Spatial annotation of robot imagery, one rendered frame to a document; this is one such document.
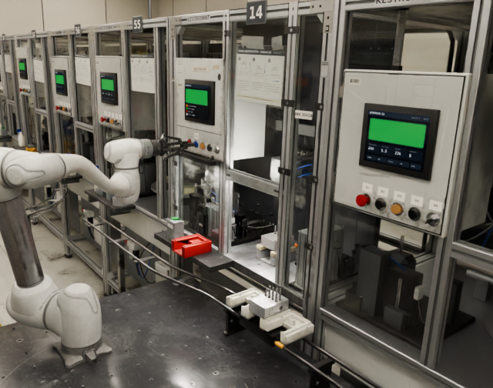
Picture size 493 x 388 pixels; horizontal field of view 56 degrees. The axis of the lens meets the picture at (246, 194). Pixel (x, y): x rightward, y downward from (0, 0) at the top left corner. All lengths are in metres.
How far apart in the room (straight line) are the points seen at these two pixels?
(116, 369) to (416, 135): 1.35
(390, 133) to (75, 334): 1.35
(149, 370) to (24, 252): 0.64
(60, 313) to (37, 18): 7.81
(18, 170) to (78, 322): 0.64
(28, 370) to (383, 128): 1.53
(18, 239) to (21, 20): 7.62
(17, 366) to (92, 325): 0.31
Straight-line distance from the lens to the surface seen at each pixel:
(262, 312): 1.82
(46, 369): 2.01
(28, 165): 1.65
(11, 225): 1.86
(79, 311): 1.91
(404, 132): 1.45
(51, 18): 9.45
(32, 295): 1.99
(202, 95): 2.23
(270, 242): 2.18
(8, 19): 9.26
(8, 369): 2.06
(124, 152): 2.10
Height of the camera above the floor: 1.80
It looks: 15 degrees down
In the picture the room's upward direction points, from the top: 2 degrees clockwise
